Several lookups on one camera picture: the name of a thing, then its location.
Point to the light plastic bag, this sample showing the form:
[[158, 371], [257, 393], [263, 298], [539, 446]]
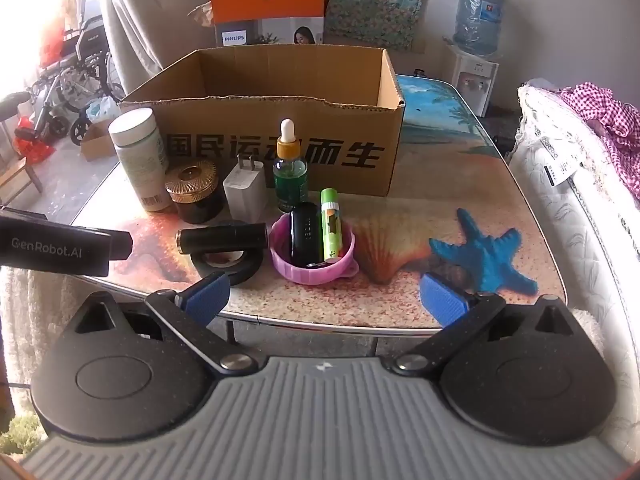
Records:
[[102, 109]]

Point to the wooden stool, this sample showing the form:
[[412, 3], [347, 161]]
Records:
[[20, 175]]

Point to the white supplement bottle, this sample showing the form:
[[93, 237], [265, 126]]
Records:
[[140, 160]]

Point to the pink plastic cup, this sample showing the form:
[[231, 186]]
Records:
[[300, 272]]

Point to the black oblong device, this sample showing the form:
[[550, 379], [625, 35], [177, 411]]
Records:
[[304, 235]]

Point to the black tape roll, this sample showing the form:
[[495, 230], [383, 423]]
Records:
[[245, 271]]

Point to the pink checked cloth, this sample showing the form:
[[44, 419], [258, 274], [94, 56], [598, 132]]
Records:
[[615, 125]]

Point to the orange hanging cloth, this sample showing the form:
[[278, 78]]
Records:
[[52, 40]]

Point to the black cylindrical tube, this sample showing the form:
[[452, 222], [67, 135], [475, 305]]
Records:
[[220, 237]]

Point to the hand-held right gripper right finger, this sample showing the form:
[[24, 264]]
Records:
[[442, 301]]

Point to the black jar with gold lid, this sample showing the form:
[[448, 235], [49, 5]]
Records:
[[192, 185]]

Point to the white charger plug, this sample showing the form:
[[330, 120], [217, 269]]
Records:
[[243, 192]]

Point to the beige curtain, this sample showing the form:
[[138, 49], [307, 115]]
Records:
[[135, 35]]

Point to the crumpled brown paper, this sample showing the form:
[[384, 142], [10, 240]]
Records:
[[202, 15]]

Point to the green dropper bottle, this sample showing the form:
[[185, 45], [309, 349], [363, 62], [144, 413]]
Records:
[[290, 180]]

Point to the green lip balm tube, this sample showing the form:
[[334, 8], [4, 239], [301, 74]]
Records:
[[330, 225]]

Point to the red plastic bag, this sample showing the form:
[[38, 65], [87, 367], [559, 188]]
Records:
[[32, 142]]

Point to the brown cardboard box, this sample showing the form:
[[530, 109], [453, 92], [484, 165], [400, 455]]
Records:
[[350, 125]]

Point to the blue water jug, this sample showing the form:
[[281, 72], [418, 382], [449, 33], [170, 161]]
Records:
[[477, 20]]

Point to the small cardboard box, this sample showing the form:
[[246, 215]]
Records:
[[97, 142]]

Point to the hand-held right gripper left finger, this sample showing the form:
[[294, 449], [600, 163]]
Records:
[[205, 299]]

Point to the wheelchair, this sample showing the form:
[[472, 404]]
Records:
[[85, 60]]

